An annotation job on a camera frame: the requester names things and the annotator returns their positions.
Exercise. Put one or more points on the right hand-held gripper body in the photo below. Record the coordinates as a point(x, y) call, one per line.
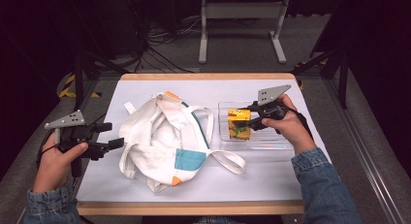
point(269, 112)

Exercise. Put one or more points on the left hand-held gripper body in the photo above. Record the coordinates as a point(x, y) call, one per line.
point(72, 136)

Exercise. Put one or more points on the yellow printed box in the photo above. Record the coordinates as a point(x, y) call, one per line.
point(239, 132)

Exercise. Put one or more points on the clear plastic tray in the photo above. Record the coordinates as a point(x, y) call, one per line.
point(268, 141)

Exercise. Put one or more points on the white patterned tote bag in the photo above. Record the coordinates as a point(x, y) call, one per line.
point(161, 146)

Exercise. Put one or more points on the person's right hand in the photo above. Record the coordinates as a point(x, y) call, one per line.
point(294, 130)

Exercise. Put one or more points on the person's left hand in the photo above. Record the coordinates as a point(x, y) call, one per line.
point(53, 169)

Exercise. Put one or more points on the yellow black hazard tape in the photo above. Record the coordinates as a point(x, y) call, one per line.
point(66, 93)

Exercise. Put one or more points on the wooden table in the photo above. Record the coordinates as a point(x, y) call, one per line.
point(206, 76)

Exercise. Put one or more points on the black tripod stand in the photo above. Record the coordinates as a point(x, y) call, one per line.
point(79, 78)

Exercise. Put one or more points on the white table sheet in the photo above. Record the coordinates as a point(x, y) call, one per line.
point(252, 178)

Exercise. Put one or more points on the black metal stand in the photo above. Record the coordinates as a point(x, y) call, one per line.
point(343, 72)

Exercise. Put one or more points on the white metal stand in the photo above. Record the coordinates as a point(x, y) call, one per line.
point(242, 10)

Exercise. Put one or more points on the aluminium floor rail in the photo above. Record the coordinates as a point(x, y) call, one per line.
point(365, 153)

